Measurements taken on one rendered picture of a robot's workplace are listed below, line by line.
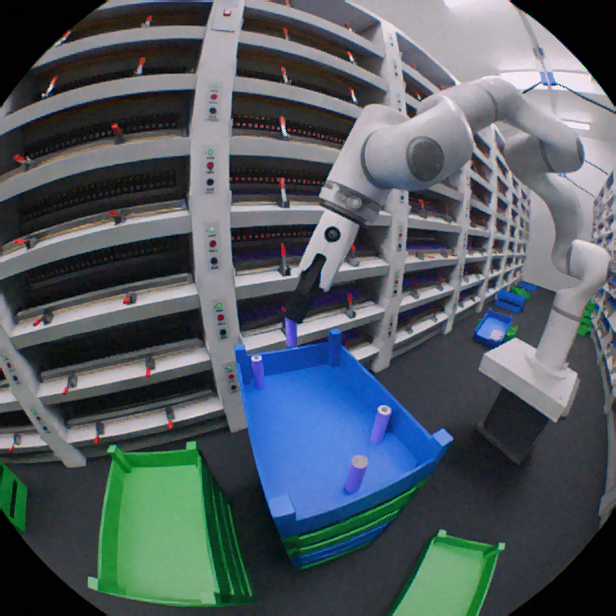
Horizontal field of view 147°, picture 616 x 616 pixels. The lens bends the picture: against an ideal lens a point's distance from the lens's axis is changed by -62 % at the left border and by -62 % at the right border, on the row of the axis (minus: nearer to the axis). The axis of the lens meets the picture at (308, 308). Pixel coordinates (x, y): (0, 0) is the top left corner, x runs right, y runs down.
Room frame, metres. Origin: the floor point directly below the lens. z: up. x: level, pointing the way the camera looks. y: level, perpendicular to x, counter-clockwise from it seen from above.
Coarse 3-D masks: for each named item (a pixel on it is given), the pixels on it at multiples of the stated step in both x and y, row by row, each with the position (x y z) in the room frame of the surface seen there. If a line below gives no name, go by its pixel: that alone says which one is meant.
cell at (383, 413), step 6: (378, 408) 0.21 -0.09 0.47; (384, 408) 0.21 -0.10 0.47; (378, 414) 0.20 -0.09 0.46; (384, 414) 0.20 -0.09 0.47; (378, 420) 0.20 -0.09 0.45; (384, 420) 0.20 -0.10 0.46; (378, 426) 0.20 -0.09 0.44; (384, 426) 0.20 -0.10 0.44; (372, 432) 0.21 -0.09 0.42; (378, 432) 0.20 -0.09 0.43; (384, 432) 0.20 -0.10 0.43; (372, 438) 0.20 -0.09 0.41; (378, 438) 0.20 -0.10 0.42
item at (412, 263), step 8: (440, 240) 1.39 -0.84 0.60; (448, 248) 1.32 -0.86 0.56; (456, 248) 1.29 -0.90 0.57; (440, 256) 1.18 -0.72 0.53; (448, 256) 1.22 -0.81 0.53; (408, 264) 0.97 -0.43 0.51; (416, 264) 1.01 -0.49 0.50; (424, 264) 1.05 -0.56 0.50; (432, 264) 1.09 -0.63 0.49; (440, 264) 1.14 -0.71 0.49; (448, 264) 1.20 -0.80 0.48
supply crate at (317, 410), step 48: (336, 336) 0.39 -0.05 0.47; (240, 384) 0.27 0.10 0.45; (288, 384) 0.34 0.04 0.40; (336, 384) 0.34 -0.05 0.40; (288, 432) 0.23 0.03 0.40; (336, 432) 0.23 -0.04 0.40; (288, 480) 0.15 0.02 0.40; (336, 480) 0.15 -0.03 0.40; (384, 480) 0.14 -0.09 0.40; (288, 528) 0.07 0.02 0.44
